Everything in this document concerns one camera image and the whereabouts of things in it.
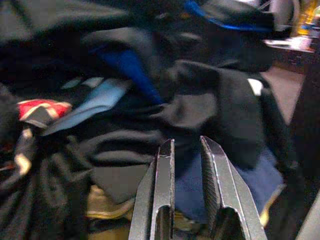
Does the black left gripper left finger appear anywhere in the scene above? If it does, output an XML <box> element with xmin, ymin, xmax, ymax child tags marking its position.
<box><xmin>128</xmin><ymin>138</ymin><xmax>176</xmax><ymax>240</ymax></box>

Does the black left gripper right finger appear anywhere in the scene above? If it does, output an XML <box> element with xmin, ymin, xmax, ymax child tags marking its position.
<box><xmin>199</xmin><ymin>135</ymin><xmax>267</xmax><ymax>240</ymax></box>

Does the navy blue cloth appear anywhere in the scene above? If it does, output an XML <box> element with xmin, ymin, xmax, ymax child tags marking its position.
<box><xmin>174</xmin><ymin>147</ymin><xmax>285</xmax><ymax>224</ymax></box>

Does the beige yellow cloth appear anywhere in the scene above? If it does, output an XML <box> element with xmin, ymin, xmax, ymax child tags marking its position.
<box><xmin>85</xmin><ymin>184</ymin><xmax>194</xmax><ymax>232</ymax></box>

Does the black garment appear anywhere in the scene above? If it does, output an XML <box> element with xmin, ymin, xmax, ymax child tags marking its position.
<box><xmin>0</xmin><ymin>0</ymin><xmax>303</xmax><ymax>240</ymax></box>

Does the light blue cloth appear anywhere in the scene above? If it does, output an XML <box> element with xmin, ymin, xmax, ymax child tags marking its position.
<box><xmin>41</xmin><ymin>79</ymin><xmax>131</xmax><ymax>136</ymax></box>

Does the royal blue cloth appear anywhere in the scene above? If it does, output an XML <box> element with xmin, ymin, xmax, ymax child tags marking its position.
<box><xmin>96</xmin><ymin>48</ymin><xmax>165</xmax><ymax>105</ymax></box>

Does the red patterned cloth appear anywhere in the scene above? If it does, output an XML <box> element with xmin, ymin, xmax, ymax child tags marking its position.
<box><xmin>16</xmin><ymin>98</ymin><xmax>74</xmax><ymax>126</ymax></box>

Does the blue laundry basket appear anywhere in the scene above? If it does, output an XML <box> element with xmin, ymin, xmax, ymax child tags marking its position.
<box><xmin>183</xmin><ymin>0</ymin><xmax>274</xmax><ymax>34</ymax></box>

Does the yellow bottle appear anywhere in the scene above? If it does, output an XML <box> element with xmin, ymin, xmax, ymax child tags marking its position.
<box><xmin>298</xmin><ymin>0</ymin><xmax>319</xmax><ymax>36</ymax></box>

